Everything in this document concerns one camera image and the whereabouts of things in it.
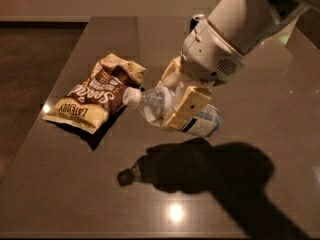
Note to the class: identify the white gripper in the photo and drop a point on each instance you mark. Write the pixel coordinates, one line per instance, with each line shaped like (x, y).
(209, 58)

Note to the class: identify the clear plastic water bottle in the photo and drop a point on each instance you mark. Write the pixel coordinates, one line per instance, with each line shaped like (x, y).
(156, 104)

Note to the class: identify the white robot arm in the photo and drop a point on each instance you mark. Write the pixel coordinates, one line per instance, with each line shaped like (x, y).
(244, 24)

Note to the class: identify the blue soda can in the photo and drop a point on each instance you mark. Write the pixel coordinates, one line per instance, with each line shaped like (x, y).
(196, 20)

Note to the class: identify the brown yellow chip bag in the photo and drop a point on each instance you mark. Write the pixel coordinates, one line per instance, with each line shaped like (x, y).
(90, 104)

